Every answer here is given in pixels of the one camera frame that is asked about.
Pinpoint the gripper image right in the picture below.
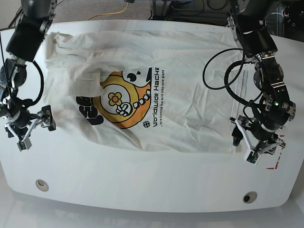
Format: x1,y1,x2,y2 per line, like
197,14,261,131
229,54,296,164

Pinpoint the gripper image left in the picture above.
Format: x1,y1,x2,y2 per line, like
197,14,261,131
0,58,56,151

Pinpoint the white t-shirt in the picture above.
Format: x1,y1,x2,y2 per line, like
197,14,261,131
44,30,242,154

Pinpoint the red tape rectangle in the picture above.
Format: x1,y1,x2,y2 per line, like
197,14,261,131
266,139,286,170

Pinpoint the left table grommet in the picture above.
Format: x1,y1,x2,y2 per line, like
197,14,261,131
35,179,49,192

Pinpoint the table grommet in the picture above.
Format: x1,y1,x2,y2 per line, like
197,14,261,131
35,179,49,192
243,191,257,204

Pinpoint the right table grommet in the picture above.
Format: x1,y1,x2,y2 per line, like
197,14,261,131
243,191,257,204

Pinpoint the yellow cable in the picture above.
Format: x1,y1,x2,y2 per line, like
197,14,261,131
87,4,130,21

